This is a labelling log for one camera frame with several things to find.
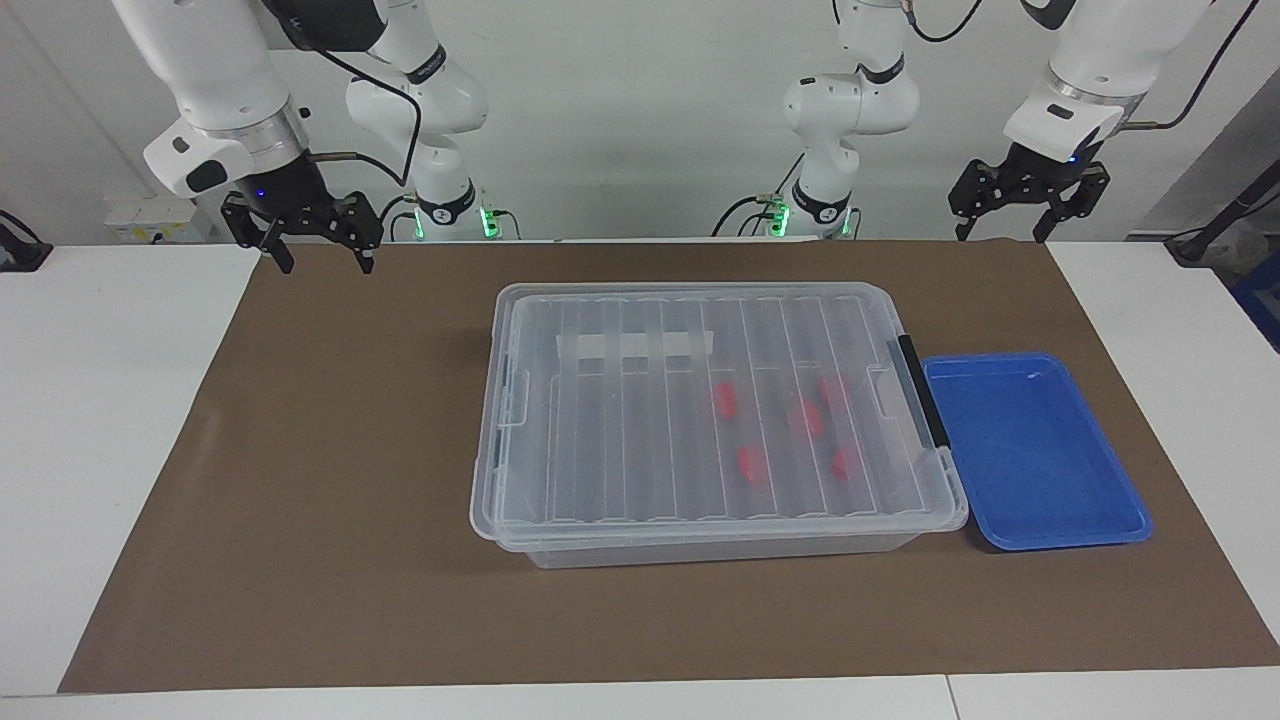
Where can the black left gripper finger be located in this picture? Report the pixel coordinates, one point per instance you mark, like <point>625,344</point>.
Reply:
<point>1048,225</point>
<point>967,228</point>

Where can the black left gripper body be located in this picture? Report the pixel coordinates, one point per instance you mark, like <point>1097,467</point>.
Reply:
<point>1030,180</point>

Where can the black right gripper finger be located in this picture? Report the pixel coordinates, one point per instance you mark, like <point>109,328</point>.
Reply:
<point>364,255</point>
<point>280,252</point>

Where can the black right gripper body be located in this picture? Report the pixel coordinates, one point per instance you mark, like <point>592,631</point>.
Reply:
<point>300,200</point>

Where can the red block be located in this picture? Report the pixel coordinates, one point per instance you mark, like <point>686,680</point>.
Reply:
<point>750,466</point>
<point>832,389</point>
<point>808,418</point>
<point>845,463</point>
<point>725,400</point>

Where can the clear ribbed plastic lid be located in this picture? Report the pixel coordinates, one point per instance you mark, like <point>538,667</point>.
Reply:
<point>650,430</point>

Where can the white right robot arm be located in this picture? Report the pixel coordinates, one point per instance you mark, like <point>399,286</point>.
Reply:
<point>220,60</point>

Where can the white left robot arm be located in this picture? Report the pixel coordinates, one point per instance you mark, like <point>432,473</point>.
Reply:
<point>850,100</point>

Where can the black box latch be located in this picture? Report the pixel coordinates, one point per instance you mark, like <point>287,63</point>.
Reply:
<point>915,385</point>

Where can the blue plastic tray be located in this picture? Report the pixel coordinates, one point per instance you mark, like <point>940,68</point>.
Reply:
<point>1030,450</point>

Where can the clear plastic storage box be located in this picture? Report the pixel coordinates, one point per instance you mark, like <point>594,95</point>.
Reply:
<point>700,556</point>

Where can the black pole stand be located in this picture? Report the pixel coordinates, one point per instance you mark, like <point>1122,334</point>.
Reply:
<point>1225,215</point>

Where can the blue crate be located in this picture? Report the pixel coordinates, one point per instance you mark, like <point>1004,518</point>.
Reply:
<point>1262,310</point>

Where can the brown table mat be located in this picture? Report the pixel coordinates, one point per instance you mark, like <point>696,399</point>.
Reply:
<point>300,500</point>

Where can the black clamp stand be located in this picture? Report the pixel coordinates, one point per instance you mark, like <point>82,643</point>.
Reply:
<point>22,252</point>

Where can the white wall socket box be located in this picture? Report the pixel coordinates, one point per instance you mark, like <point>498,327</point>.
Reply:
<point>150,218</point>

